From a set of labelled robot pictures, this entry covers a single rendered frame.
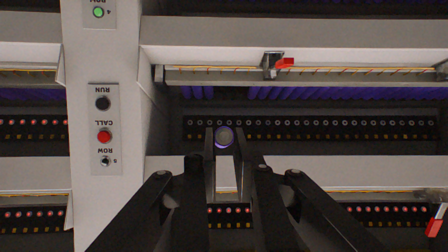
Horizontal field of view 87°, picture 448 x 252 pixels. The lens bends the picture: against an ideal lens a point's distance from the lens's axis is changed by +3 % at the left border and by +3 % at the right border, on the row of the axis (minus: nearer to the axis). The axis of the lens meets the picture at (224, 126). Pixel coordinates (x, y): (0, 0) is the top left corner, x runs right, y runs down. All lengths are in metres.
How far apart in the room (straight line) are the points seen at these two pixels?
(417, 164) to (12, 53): 0.59
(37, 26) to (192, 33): 0.20
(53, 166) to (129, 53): 0.19
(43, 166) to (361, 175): 0.44
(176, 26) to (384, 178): 0.36
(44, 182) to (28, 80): 0.17
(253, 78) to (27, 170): 0.34
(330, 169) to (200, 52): 0.25
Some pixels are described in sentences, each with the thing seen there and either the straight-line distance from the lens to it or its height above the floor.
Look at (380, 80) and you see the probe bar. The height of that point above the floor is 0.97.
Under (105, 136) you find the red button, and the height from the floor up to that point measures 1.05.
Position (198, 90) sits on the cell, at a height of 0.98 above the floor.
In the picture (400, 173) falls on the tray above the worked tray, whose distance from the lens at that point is 0.43.
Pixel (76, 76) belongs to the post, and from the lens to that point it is 0.36.
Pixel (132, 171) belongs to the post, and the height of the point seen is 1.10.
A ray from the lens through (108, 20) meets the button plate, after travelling 0.35.
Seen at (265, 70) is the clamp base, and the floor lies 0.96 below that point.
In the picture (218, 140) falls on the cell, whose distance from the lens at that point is 0.20.
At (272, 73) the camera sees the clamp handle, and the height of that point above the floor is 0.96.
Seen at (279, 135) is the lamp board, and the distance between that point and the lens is 0.49.
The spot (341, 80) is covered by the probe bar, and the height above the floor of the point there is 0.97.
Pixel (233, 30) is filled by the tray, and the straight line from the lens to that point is 0.34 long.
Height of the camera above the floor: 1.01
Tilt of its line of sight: 5 degrees up
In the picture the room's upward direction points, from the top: 180 degrees counter-clockwise
